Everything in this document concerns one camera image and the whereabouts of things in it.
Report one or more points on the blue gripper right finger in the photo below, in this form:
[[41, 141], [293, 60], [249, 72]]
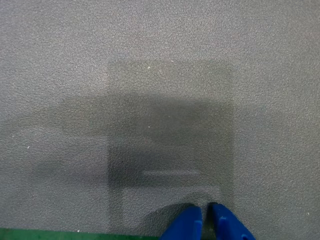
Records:
[[227, 225]]

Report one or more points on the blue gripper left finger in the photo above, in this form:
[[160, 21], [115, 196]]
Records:
[[187, 225]]

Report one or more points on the grey mat with WOWROBO print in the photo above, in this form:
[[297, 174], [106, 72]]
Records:
[[75, 62]]

